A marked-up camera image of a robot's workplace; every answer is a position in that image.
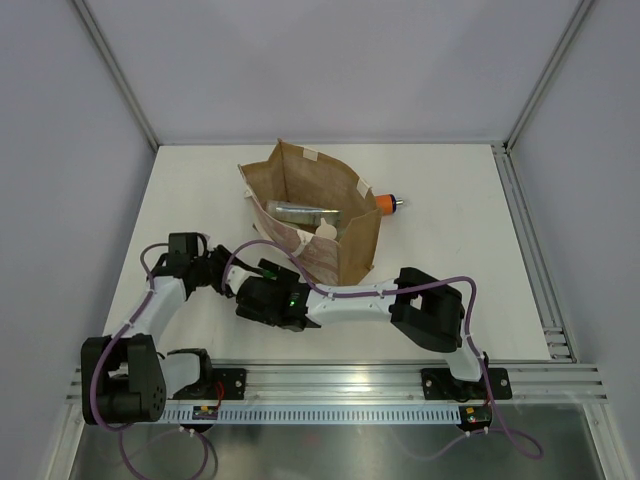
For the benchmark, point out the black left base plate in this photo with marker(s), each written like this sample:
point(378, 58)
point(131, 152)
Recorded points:
point(230, 382)

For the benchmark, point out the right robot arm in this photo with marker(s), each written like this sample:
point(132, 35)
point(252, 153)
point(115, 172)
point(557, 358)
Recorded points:
point(429, 312)

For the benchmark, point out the right aluminium frame post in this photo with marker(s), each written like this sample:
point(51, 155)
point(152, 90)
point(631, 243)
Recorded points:
point(551, 68)

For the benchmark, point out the left aluminium frame post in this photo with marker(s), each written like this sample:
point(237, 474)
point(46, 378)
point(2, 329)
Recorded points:
point(98, 39)

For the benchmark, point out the aluminium frame post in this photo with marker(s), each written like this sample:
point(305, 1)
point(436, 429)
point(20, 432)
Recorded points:
point(98, 39)
point(551, 68)

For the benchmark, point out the aluminium front rail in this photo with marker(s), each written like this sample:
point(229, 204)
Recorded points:
point(402, 383)

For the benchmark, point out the aluminium rail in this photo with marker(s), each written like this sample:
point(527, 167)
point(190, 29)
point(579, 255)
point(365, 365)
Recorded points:
point(559, 341)
point(402, 383)

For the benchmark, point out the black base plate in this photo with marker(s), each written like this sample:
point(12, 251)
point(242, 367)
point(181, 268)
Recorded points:
point(439, 384)
point(230, 382)

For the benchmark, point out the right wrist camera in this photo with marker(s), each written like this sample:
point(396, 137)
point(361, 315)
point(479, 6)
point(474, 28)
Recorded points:
point(235, 278)

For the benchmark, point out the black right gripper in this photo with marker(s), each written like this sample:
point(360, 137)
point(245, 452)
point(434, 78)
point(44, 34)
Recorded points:
point(285, 276)

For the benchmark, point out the orange spray bottle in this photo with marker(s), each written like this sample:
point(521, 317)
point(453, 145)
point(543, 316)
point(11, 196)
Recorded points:
point(389, 203)

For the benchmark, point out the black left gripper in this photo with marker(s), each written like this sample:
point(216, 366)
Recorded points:
point(222, 255)

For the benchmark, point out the beige pump bottle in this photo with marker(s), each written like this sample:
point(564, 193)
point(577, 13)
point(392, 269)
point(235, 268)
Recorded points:
point(326, 230)

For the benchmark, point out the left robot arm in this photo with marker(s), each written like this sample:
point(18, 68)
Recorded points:
point(125, 380)

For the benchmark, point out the right side aluminium rail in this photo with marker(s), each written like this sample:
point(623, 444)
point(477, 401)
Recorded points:
point(559, 341)

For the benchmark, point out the white slotted cable duct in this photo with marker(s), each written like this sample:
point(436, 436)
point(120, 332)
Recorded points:
point(312, 415)

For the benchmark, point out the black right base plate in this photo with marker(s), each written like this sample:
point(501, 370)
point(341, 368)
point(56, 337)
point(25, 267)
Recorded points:
point(439, 384)

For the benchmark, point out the brown canvas tote bag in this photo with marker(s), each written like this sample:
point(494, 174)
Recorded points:
point(303, 176)

